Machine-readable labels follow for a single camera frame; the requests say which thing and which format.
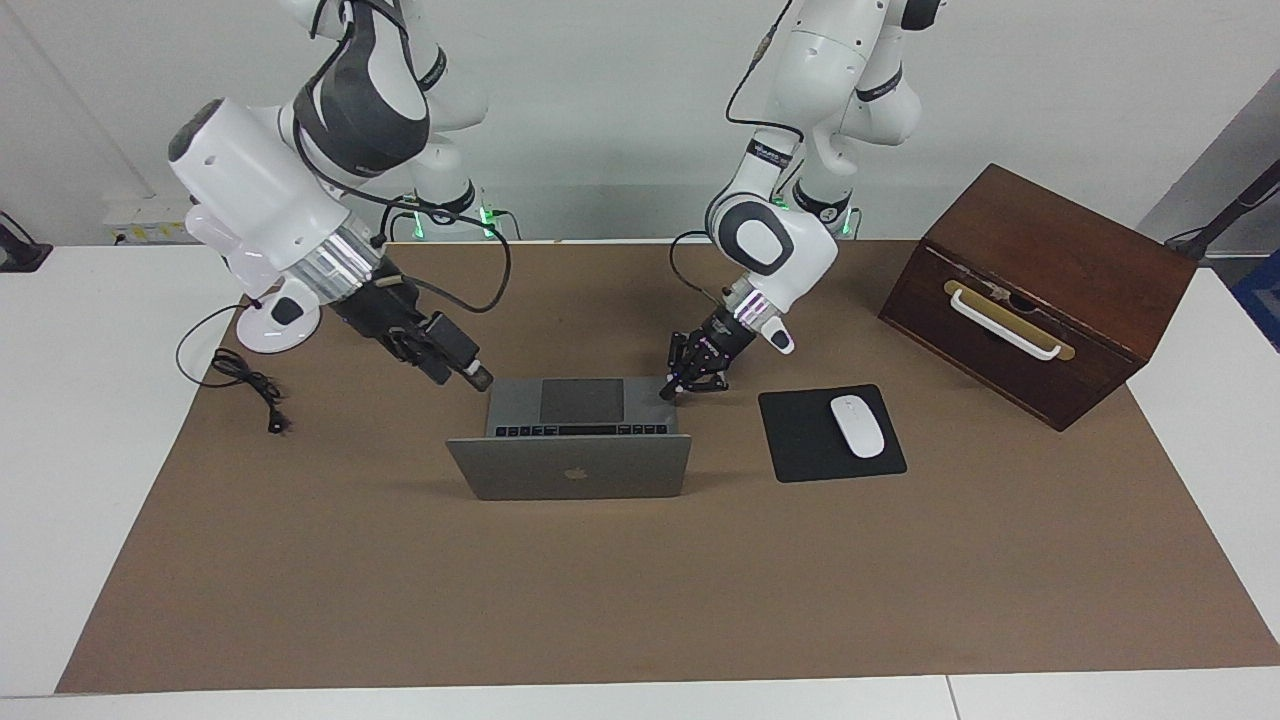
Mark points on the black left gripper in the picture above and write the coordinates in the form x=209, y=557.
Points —
x=725, y=338

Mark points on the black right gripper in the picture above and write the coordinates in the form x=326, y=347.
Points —
x=380, y=308

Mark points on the silver laptop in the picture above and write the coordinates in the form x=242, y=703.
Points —
x=570, y=470

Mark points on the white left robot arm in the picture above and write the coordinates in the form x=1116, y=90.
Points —
x=770, y=240

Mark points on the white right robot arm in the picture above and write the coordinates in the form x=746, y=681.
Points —
x=260, y=190

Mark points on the black mouse pad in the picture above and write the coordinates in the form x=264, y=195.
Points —
x=800, y=440

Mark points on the white computer mouse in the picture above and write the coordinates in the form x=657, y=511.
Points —
x=858, y=426

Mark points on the white desk lamp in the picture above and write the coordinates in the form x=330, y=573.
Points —
x=255, y=335

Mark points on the brown table mat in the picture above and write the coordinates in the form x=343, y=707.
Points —
x=640, y=600

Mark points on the white power strip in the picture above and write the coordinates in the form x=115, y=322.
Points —
x=140, y=232

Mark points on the dark wooden box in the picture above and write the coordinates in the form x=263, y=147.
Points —
x=1100, y=290

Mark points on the black stand pole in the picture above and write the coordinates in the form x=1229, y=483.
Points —
x=1235, y=205

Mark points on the blue crate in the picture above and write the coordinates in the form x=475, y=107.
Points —
x=1262, y=300

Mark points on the black clamp mount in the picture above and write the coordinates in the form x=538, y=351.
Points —
x=20, y=255

